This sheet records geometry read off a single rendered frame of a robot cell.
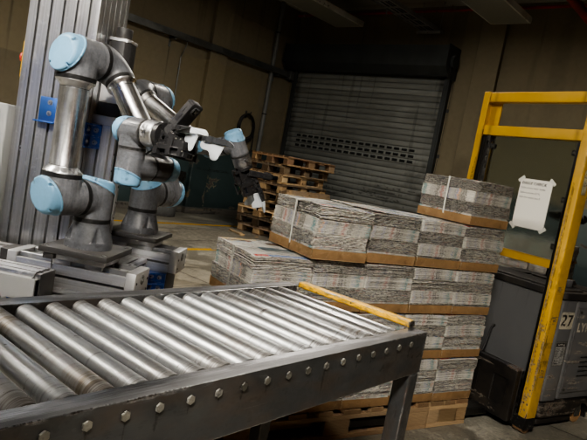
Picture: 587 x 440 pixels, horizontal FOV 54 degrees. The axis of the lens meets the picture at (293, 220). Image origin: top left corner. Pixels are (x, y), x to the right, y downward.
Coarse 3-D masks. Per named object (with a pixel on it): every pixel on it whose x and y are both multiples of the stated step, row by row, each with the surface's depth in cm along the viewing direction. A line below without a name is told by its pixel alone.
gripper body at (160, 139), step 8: (160, 128) 153; (152, 136) 152; (160, 136) 154; (168, 136) 152; (176, 136) 149; (184, 136) 148; (160, 144) 153; (168, 144) 149; (176, 144) 149; (184, 144) 147; (160, 152) 155; (168, 152) 149; (176, 152) 148; (184, 152) 148; (192, 152) 152; (184, 160) 155; (192, 160) 153
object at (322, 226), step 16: (304, 208) 244; (320, 208) 234; (336, 208) 240; (352, 208) 254; (304, 224) 242; (320, 224) 236; (336, 224) 239; (352, 224) 244; (368, 224) 247; (304, 240) 241; (320, 240) 237; (336, 240) 241; (352, 240) 245
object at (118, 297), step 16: (176, 288) 163; (192, 288) 166; (208, 288) 170; (224, 288) 173; (240, 288) 177; (256, 288) 182; (272, 288) 188; (288, 288) 194; (0, 304) 123; (16, 304) 125; (32, 304) 127; (48, 304) 130; (64, 304) 133; (96, 304) 139
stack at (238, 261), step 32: (224, 256) 249; (256, 256) 226; (288, 256) 237; (352, 288) 253; (384, 288) 264; (416, 288) 274; (448, 288) 286; (384, 320) 266; (416, 320) 277; (384, 384) 275; (416, 384) 286; (288, 416) 248; (320, 416) 257; (352, 416) 267; (416, 416) 289
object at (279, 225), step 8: (280, 200) 262; (288, 200) 257; (312, 200) 259; (320, 200) 268; (280, 208) 262; (288, 208) 256; (280, 216) 261; (288, 216) 255; (272, 224) 265; (280, 224) 259; (288, 224) 253; (280, 232) 258
